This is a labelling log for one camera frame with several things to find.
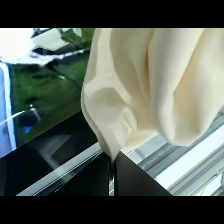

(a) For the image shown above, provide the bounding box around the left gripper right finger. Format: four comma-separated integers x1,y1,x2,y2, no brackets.
113,150,173,197

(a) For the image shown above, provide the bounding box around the cream garment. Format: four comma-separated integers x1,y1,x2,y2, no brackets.
80,27,224,162

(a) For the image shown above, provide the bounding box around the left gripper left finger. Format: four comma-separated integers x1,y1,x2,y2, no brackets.
49,152,112,197

